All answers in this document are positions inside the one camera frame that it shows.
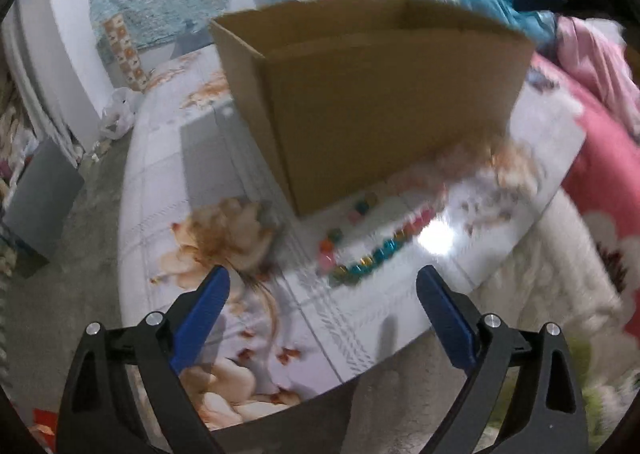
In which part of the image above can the multicolour bead bracelet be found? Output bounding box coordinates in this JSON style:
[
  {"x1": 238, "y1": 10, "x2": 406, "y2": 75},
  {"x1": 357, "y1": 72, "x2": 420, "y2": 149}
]
[{"x1": 316, "y1": 191, "x2": 448, "y2": 287}]

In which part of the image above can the orange checked cloth strip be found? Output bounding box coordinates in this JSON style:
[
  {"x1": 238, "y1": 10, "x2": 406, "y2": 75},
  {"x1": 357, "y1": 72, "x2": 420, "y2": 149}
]
[{"x1": 102, "y1": 14, "x2": 148, "y2": 90}]

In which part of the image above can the light pink quilt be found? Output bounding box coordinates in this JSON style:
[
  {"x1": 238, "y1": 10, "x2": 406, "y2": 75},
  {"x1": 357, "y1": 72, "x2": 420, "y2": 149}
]
[{"x1": 557, "y1": 16, "x2": 640, "y2": 135}]

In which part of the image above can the white fluffy rug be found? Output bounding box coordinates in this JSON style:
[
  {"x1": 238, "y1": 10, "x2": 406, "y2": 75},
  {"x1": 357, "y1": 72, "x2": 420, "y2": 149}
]
[{"x1": 350, "y1": 189, "x2": 631, "y2": 454}]

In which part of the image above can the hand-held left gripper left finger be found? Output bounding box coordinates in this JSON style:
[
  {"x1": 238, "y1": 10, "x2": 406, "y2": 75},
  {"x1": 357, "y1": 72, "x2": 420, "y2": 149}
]
[{"x1": 56, "y1": 265, "x2": 231, "y2": 454}]

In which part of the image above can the grey box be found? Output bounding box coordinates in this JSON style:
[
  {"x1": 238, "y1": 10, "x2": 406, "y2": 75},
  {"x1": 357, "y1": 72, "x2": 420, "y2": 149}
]
[{"x1": 2, "y1": 136, "x2": 86, "y2": 260}]

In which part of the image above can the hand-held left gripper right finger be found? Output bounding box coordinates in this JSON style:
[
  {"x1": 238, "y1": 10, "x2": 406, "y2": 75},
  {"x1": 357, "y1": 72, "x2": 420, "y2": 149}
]
[{"x1": 416, "y1": 264, "x2": 591, "y2": 454}]

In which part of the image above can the white plastic bag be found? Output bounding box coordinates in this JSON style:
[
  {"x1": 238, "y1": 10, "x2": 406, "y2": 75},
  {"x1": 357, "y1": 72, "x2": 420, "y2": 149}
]
[{"x1": 100, "y1": 86, "x2": 143, "y2": 140}]

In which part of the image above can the cardboard box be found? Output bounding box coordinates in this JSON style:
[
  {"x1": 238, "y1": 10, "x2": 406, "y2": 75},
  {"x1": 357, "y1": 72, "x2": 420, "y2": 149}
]
[{"x1": 209, "y1": 0, "x2": 537, "y2": 220}]

